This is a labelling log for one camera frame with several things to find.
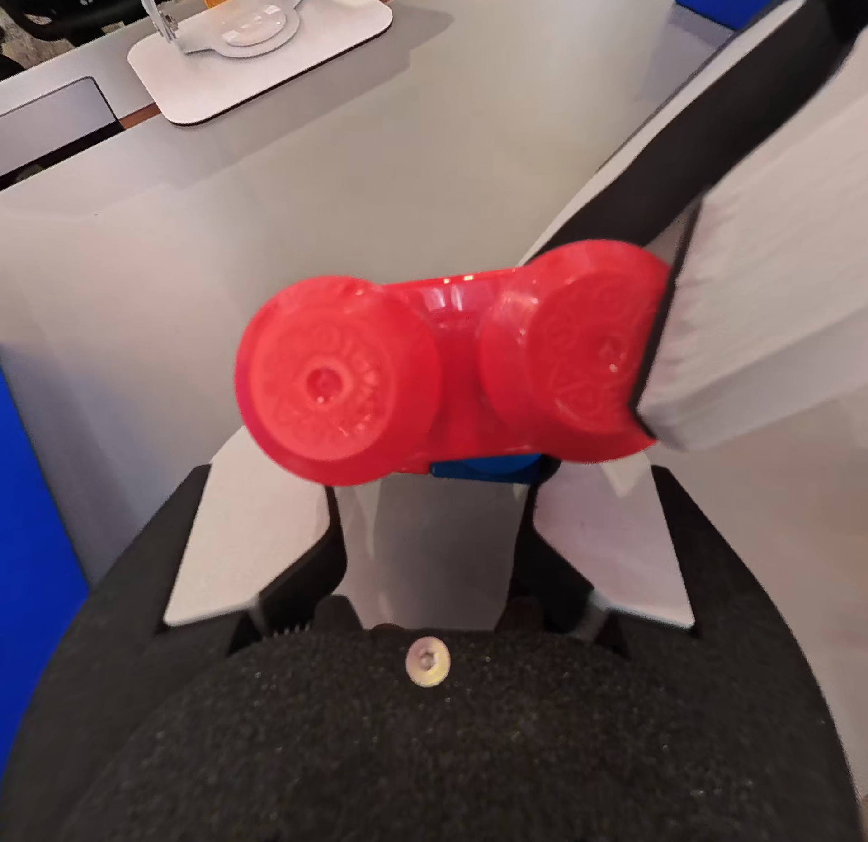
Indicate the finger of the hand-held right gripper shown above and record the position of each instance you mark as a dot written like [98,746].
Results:
[733,110]
[773,300]

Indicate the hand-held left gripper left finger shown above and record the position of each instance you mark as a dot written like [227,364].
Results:
[244,544]

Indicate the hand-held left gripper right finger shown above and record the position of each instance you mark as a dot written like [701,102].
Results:
[617,537]

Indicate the blue toy block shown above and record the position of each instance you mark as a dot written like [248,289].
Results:
[488,468]

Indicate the red double toy block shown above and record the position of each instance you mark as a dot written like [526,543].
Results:
[339,381]

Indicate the white document stand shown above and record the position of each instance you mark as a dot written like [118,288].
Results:
[271,55]

